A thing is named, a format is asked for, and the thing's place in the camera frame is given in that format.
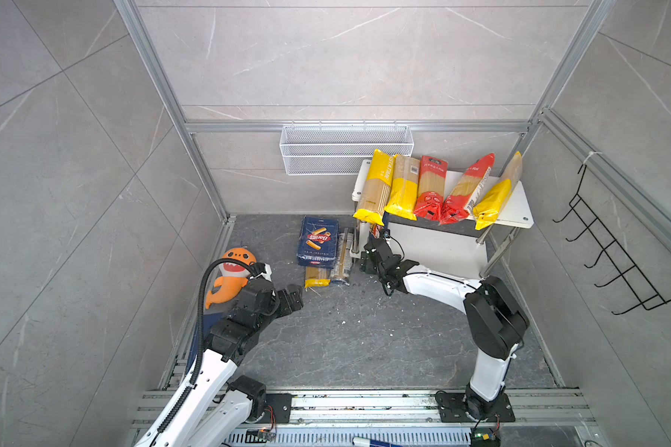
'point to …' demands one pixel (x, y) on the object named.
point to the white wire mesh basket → (335, 150)
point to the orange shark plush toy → (233, 277)
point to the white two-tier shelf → (457, 246)
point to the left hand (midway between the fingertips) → (287, 286)
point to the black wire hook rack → (611, 246)
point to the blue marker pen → (372, 442)
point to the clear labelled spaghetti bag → (340, 273)
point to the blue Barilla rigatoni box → (318, 242)
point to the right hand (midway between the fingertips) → (373, 255)
